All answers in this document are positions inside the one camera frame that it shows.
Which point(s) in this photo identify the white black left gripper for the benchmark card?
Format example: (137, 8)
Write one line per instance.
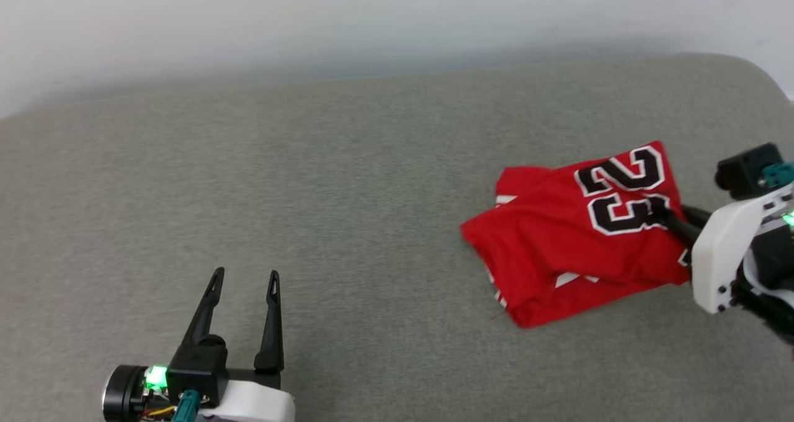
(127, 391)

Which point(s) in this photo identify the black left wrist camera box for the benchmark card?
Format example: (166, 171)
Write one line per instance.
(195, 372)

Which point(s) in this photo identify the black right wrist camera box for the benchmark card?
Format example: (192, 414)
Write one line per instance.
(747, 170)

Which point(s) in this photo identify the red basketball jersey white trim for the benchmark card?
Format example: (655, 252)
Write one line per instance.
(558, 248)

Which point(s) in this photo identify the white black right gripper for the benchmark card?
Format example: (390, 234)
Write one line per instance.
(722, 254)

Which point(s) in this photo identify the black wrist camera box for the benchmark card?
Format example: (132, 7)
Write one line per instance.
(195, 372)
(747, 170)

